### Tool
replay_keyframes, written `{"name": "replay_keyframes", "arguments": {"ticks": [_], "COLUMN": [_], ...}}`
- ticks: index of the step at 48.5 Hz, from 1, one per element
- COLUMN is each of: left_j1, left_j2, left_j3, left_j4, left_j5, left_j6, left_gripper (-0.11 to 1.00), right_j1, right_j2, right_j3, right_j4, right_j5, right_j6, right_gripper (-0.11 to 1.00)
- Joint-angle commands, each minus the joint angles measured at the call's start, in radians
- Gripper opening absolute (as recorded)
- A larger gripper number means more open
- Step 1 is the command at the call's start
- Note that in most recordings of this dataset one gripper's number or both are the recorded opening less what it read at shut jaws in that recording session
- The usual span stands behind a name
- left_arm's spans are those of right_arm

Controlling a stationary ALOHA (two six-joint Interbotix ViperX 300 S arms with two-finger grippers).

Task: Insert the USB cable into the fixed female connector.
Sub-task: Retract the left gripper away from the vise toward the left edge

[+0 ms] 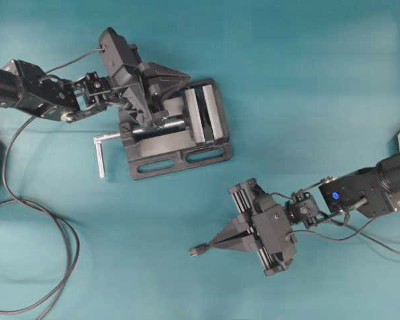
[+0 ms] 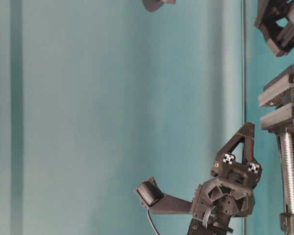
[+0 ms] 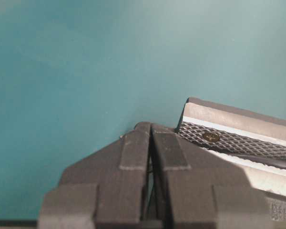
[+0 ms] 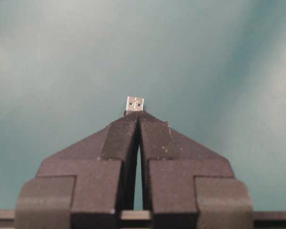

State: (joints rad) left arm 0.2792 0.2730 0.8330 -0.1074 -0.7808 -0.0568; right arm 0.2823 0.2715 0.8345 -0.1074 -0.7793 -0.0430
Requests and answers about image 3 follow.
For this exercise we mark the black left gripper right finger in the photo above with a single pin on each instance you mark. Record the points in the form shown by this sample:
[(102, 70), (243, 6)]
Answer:
[(197, 190)]

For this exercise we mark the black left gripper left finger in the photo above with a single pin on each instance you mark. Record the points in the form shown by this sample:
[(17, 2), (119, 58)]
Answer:
[(105, 190)]

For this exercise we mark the black drill press vise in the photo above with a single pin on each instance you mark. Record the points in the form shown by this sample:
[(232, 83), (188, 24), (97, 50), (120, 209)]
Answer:
[(254, 142)]

